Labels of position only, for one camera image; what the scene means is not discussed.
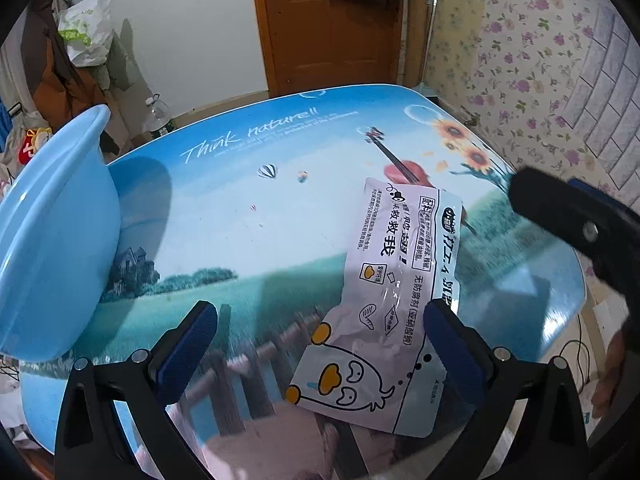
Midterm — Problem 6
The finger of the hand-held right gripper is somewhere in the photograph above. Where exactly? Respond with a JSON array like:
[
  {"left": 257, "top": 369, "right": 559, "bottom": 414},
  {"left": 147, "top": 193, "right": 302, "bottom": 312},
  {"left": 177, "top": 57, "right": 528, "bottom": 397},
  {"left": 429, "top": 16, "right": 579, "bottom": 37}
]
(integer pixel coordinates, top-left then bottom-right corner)
[
  {"left": 507, "top": 166, "right": 608, "bottom": 261},
  {"left": 567, "top": 177, "right": 640, "bottom": 228}
]

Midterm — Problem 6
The green broom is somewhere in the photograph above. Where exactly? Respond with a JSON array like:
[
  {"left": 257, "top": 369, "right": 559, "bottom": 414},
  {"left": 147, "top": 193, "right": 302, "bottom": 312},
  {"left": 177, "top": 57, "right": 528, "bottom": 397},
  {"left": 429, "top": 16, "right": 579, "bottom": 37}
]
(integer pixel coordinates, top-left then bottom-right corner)
[{"left": 414, "top": 0, "right": 444, "bottom": 103}]

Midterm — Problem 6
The white and green plastic bag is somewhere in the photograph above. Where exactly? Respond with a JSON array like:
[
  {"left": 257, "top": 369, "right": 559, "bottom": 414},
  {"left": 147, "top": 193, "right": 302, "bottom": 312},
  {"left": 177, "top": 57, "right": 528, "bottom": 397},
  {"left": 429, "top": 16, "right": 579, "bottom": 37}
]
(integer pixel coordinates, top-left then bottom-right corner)
[{"left": 57, "top": 0, "right": 115, "bottom": 67}]

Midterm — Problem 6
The orange brown jacket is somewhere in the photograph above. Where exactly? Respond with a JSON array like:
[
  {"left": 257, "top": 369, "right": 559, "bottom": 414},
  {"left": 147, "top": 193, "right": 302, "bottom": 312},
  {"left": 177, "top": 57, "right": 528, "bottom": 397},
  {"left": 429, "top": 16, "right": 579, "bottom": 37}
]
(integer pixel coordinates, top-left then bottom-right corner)
[{"left": 25, "top": 0, "right": 108, "bottom": 156}]

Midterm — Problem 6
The brown wooden door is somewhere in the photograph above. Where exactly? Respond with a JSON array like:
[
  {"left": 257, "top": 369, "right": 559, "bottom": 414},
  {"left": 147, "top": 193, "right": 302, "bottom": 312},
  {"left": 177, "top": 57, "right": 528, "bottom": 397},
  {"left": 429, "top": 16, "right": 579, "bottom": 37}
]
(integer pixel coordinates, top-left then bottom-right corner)
[{"left": 250, "top": 0, "right": 408, "bottom": 98}]

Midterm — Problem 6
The black floor cable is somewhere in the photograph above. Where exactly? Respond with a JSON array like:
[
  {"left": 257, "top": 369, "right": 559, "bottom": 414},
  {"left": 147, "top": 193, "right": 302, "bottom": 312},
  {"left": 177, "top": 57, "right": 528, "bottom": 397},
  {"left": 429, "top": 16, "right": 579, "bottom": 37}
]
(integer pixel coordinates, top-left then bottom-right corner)
[{"left": 557, "top": 310, "right": 597, "bottom": 386}]

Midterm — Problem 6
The light blue plastic basin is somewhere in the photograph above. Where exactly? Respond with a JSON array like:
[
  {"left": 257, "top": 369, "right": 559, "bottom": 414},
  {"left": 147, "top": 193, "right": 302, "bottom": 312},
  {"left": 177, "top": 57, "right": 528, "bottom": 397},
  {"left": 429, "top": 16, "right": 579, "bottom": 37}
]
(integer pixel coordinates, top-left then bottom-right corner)
[{"left": 0, "top": 104, "right": 123, "bottom": 362}]

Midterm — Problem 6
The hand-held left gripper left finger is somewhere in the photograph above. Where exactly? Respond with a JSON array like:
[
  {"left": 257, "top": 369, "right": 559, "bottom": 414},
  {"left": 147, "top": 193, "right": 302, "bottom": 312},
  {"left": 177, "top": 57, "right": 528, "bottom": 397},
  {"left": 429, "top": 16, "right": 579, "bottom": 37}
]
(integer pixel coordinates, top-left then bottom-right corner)
[{"left": 54, "top": 300, "right": 220, "bottom": 480}]

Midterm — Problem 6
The white cartoon snack packet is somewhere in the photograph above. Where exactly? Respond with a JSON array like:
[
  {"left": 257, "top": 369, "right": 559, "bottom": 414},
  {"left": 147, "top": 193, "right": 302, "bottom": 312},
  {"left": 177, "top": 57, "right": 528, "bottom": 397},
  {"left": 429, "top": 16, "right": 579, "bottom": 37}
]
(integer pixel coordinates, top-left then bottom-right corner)
[{"left": 285, "top": 176, "right": 468, "bottom": 438}]

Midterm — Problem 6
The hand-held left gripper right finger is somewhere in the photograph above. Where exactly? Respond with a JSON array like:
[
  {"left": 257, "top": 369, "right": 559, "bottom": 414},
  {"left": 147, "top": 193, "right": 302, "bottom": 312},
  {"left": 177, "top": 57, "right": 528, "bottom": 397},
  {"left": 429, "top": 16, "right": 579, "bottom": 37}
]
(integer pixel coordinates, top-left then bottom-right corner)
[{"left": 423, "top": 299, "right": 590, "bottom": 480}]

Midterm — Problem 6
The clear plastic water bottle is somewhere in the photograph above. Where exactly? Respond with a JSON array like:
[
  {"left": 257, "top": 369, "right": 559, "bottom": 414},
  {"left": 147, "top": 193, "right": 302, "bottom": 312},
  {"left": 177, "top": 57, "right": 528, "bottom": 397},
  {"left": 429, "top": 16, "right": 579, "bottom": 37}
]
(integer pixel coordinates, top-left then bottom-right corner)
[{"left": 144, "top": 94, "right": 172, "bottom": 138}]

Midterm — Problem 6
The red and yellow plush toy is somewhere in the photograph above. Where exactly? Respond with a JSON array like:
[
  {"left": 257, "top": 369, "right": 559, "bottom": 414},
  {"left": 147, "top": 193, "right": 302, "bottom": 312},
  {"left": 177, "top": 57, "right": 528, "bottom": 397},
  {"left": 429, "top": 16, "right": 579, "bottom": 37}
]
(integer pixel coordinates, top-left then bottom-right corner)
[{"left": 17, "top": 127, "right": 53, "bottom": 167}]

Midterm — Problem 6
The pale green cloth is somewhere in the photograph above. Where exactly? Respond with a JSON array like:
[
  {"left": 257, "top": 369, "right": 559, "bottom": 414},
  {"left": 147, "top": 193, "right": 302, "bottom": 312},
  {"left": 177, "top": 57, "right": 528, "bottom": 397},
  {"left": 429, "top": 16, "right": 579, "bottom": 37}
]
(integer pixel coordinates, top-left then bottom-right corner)
[{"left": 97, "top": 30, "right": 134, "bottom": 93}]

